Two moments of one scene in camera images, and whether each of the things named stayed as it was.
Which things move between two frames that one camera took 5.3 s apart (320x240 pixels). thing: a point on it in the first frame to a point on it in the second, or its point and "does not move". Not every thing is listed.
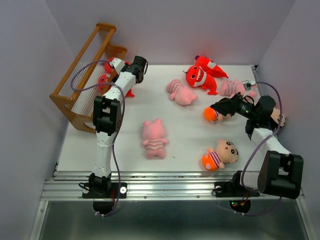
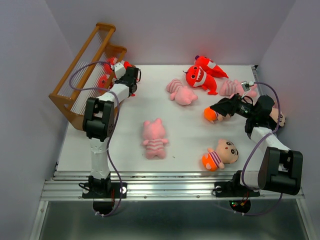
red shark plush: [107, 67] does not move
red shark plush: [197, 77] does not move
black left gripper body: [141, 80] to [135, 87]
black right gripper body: [238, 106] does not move
